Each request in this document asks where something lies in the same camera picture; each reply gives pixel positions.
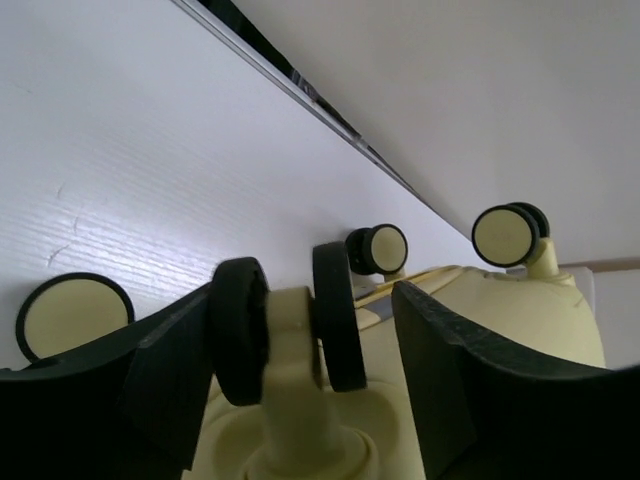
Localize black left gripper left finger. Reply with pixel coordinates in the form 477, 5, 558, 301
1, 286, 213, 479

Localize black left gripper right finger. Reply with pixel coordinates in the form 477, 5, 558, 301
392, 282, 639, 479

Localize yellow suitcase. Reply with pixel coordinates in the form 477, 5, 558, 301
16, 202, 606, 479

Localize metal table rail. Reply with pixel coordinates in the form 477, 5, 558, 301
172, 0, 427, 205

